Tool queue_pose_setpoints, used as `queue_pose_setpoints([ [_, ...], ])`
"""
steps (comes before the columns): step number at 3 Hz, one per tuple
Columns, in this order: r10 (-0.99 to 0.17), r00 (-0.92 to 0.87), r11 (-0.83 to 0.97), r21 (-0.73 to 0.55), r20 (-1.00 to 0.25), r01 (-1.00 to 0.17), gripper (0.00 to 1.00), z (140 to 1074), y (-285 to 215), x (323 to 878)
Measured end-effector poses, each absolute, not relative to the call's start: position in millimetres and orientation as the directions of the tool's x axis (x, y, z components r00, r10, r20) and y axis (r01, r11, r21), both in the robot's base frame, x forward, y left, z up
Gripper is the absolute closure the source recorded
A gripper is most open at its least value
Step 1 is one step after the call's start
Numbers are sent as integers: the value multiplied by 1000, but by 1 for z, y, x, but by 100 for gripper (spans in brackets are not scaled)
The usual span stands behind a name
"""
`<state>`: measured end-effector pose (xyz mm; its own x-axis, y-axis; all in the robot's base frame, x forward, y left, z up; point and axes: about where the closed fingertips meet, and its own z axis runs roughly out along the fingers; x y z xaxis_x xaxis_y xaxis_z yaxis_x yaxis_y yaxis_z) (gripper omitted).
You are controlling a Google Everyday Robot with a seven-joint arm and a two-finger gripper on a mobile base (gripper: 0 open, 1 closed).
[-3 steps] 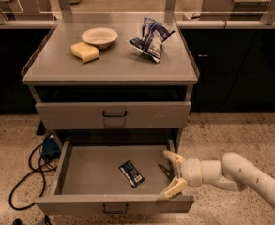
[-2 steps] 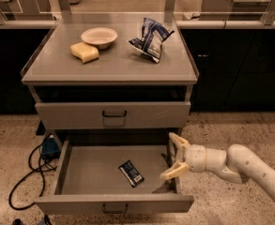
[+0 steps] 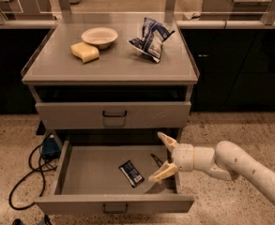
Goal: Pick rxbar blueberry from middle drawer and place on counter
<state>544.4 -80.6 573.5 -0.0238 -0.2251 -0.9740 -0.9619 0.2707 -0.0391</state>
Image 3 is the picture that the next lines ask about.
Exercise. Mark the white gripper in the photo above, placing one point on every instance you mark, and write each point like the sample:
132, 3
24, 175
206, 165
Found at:
183, 157

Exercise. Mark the dark blue rxbar wrapper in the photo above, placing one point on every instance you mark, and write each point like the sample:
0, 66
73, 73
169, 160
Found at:
131, 173

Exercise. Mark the grey drawer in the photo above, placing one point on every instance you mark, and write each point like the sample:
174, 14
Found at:
88, 181
84, 115

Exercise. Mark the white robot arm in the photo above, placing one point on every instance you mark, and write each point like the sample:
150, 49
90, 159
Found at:
227, 161

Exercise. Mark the grey drawer cabinet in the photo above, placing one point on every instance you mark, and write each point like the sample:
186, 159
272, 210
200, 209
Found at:
120, 74

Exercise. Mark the blue white chip bag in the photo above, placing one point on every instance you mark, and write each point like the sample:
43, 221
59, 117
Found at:
154, 34

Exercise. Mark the blue power box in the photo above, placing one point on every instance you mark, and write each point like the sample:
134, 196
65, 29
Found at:
49, 148

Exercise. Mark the yellow sponge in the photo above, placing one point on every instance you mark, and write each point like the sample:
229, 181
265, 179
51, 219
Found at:
85, 51

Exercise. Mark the white round bowl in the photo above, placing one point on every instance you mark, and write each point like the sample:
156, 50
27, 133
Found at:
101, 37

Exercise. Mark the left background table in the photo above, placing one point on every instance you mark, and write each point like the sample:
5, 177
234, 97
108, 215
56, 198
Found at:
26, 9

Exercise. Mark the grey rail with glass panels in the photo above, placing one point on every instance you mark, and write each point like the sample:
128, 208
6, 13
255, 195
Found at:
103, 11

